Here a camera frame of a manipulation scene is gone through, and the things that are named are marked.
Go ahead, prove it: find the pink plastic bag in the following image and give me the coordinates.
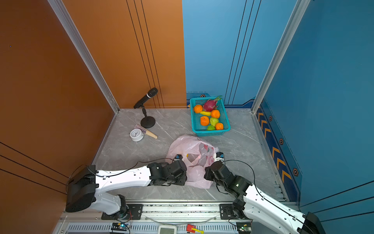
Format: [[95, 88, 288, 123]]
[[167, 135, 219, 189]]

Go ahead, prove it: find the orange tangerine fruit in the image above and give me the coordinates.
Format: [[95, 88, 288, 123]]
[[200, 116, 210, 126]]

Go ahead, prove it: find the pink dragon fruit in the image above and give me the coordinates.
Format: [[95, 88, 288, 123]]
[[203, 96, 222, 112]]

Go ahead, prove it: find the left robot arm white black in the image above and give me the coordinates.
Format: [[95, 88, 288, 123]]
[[65, 159, 187, 219]]

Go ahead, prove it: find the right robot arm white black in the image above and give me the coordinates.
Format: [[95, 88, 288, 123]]
[[204, 161, 325, 234]]

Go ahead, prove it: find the teal plastic basket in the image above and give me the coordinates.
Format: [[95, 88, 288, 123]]
[[190, 97, 231, 137]]

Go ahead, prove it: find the red yellow button box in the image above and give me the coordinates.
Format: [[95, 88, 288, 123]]
[[186, 224, 204, 234]]

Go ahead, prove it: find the white display device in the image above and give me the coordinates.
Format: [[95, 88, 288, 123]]
[[158, 225, 177, 234]]

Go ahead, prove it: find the white round alarm clock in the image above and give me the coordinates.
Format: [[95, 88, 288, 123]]
[[130, 128, 144, 142]]

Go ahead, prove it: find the yellow banana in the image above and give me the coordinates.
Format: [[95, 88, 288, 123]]
[[200, 111, 211, 116]]

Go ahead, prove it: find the black small box right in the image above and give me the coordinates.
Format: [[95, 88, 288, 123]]
[[236, 222, 252, 234]]

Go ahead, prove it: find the black microphone on stand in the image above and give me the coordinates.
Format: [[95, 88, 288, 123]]
[[133, 87, 158, 129]]

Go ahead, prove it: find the green circuit board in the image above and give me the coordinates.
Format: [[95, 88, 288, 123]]
[[110, 222, 131, 234]]

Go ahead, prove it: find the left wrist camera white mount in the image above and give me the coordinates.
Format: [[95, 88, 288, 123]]
[[174, 155, 183, 161]]

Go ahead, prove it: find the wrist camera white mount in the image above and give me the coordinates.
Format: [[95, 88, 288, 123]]
[[214, 152, 225, 162], [174, 155, 183, 161]]

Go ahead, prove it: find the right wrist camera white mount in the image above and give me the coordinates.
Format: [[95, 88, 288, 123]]
[[214, 152, 225, 162]]

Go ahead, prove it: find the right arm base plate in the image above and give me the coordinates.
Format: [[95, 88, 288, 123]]
[[219, 204, 243, 220]]

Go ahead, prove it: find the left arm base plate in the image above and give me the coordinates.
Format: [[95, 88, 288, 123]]
[[101, 204, 143, 221]]

